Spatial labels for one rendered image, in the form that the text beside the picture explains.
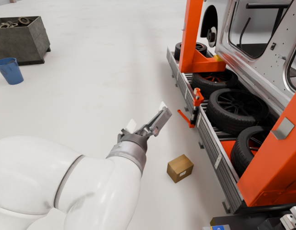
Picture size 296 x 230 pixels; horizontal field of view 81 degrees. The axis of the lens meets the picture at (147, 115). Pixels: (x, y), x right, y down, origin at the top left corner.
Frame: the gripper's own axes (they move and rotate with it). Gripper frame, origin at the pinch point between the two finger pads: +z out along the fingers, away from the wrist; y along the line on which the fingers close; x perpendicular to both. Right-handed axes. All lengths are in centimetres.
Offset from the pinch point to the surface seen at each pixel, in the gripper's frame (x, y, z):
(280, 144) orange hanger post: 55, -34, 28
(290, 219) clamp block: 66, -23, 0
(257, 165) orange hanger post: 71, -20, 35
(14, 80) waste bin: -123, 293, 207
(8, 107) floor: -78, 270, 143
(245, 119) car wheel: 97, -25, 124
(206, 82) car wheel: 64, -4, 194
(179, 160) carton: 90, 47, 88
